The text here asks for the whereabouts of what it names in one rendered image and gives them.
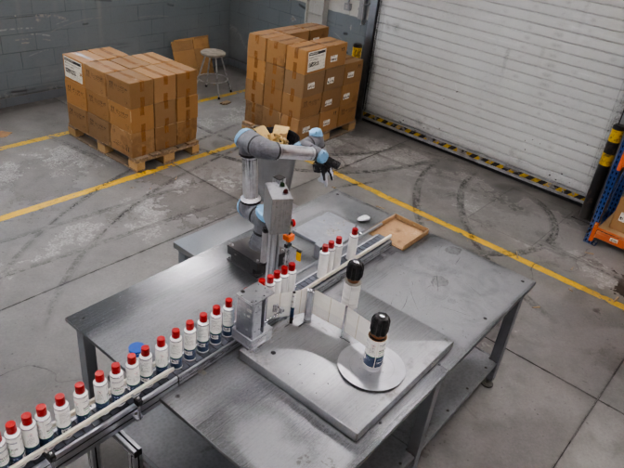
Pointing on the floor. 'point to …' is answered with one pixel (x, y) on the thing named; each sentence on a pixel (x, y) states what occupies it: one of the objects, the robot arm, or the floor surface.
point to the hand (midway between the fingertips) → (330, 182)
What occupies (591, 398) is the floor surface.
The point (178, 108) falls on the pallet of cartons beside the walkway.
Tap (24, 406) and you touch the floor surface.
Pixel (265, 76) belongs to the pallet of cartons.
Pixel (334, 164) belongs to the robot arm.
